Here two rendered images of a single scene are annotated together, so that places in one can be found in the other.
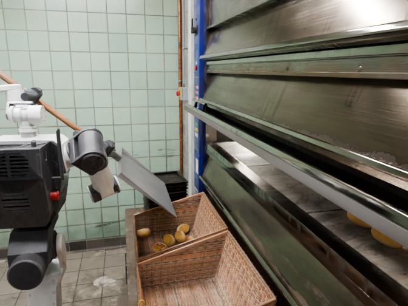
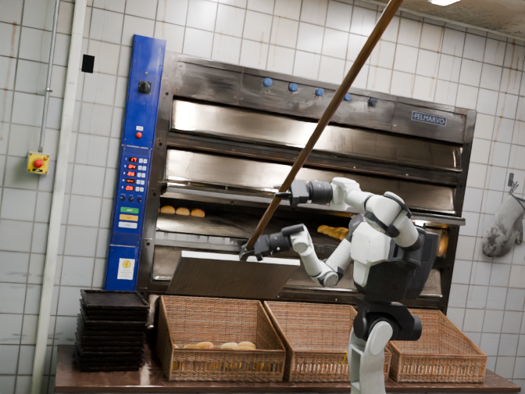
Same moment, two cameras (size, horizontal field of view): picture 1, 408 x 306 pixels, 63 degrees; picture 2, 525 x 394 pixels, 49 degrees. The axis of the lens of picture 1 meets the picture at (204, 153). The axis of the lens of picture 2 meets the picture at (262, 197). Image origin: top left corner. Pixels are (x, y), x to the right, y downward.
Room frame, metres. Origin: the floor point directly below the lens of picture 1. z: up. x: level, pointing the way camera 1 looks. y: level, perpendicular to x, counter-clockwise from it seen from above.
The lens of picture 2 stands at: (1.95, 3.01, 1.59)
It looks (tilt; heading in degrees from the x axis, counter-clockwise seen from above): 3 degrees down; 265
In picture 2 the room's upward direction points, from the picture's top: 8 degrees clockwise
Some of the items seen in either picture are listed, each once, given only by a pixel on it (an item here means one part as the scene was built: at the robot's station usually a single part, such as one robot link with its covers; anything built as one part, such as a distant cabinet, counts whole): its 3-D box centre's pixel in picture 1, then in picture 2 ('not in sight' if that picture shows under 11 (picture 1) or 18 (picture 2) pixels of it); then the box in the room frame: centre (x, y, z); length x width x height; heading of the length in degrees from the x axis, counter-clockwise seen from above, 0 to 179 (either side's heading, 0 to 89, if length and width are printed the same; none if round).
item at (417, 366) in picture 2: not in sight; (419, 342); (0.66, -0.11, 0.72); 0.56 x 0.49 x 0.28; 13
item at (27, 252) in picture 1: (34, 247); (388, 320); (1.12, 0.62, 1.01); 0.28 x 0.13 x 0.18; 13
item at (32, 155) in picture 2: (183, 93); (38, 162); (2.77, 0.17, 1.46); 0.10 x 0.07 x 0.10; 14
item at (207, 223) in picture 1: (175, 232); (218, 336); (1.81, 0.17, 0.72); 0.56 x 0.49 x 0.28; 13
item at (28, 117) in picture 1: (28, 118); not in sight; (1.21, 0.64, 1.47); 0.10 x 0.07 x 0.09; 99
